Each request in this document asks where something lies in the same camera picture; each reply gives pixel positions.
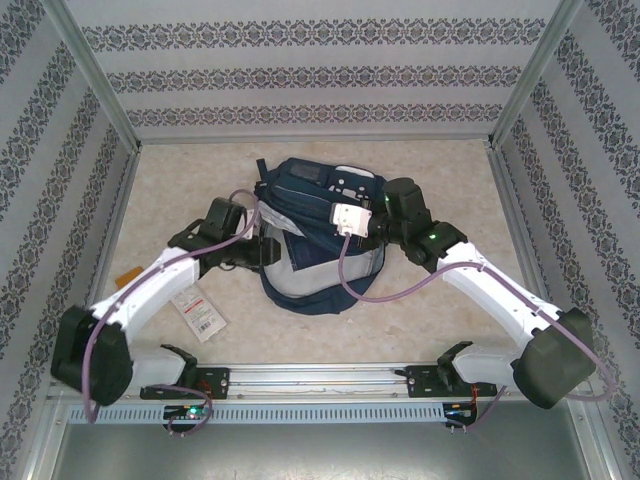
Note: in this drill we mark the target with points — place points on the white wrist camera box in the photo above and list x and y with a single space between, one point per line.
250 225
352 217

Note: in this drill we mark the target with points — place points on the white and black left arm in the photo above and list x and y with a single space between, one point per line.
150 285

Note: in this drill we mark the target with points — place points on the aluminium mounting rail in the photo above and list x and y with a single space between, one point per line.
320 382

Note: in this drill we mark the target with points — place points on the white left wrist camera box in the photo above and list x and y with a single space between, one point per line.
250 225

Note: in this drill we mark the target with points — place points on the metal frame post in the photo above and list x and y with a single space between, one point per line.
95 70
535 70

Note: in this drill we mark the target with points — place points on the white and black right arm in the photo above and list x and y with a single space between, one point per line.
490 280

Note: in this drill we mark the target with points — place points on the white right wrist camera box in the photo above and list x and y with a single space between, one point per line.
352 217

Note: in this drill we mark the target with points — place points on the metal side rail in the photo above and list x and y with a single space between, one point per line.
525 240
107 240

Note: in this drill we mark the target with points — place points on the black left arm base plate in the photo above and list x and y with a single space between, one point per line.
215 380

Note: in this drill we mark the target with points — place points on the grey metal tray panel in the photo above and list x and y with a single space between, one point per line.
320 455

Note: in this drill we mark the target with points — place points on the white and red packet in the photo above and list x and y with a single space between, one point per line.
202 320

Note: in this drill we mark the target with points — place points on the small orange item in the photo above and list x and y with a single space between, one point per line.
127 278

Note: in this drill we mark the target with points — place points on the navy blue backpack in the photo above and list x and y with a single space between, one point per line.
320 295

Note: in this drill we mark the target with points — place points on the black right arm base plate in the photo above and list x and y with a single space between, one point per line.
422 382

